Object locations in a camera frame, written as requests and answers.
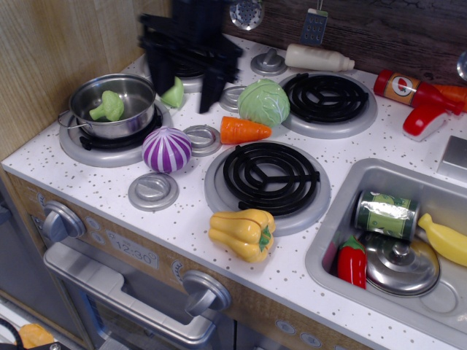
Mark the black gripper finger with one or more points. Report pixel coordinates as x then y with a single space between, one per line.
214 82
161 66

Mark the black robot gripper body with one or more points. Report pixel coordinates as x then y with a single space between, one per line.
196 21

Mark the green toy broccoli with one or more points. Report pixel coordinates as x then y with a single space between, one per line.
111 107

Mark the back left black burner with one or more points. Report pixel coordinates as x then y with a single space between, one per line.
192 60

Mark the black burner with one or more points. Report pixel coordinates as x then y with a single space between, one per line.
102 153
326 105
192 60
281 179

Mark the silver stovetop knob centre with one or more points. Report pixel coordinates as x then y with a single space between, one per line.
229 98

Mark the silver stovetop knob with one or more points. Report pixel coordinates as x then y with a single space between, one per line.
229 98
269 63
205 140
153 192

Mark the light green toy pear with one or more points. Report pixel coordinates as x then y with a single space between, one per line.
174 95

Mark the orange toy carrot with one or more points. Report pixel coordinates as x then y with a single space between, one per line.
237 131

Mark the green toy cabbage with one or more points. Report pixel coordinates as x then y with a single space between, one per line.
264 102

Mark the hanging silver strainer spoon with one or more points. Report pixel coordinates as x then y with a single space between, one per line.
247 15

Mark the silver stovetop knob back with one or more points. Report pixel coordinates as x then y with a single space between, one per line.
269 63

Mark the silver stovetop knob middle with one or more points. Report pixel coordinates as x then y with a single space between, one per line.
205 140

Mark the small steel pot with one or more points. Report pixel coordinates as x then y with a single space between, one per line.
137 93

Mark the purple striped toy onion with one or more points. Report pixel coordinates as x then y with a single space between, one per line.
166 150

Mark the cream toy bottle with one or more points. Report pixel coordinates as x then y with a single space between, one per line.
317 59

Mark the front left black burner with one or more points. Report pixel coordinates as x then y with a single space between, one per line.
102 153

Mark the back right black burner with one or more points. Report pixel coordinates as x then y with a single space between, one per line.
326 105

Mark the front right black burner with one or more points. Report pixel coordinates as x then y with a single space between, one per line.
281 179

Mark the silver stovetop knob front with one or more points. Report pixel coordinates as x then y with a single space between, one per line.
153 192

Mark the yellow toy bell pepper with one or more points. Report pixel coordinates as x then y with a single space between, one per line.
247 233

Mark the left silver oven knob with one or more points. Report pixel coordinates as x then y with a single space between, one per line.
61 222

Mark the silver oven knob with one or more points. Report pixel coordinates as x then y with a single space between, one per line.
204 293
61 222

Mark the red toy ketchup bottle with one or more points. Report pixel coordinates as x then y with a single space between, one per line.
412 92

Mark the right silver oven knob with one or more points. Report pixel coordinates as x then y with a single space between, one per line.
204 293

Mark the green toy can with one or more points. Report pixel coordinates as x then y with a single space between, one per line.
387 215

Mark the red toy chili pepper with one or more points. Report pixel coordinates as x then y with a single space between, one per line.
352 262

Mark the orange toy behind ketchup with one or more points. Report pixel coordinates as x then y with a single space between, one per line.
455 93

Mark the hanging silver utensil right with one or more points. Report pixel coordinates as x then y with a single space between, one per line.
461 65

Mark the silver faucet base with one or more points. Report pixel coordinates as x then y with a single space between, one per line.
454 160

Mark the steel pot lid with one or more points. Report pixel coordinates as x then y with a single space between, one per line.
400 267

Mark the yellow toy banana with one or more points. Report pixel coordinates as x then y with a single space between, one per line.
449 243

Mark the yellow toy on floor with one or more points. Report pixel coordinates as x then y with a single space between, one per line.
33 335

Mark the silver toy sink basin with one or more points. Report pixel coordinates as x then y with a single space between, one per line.
439 311

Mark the silver oven door handle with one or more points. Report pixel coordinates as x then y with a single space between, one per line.
119 317

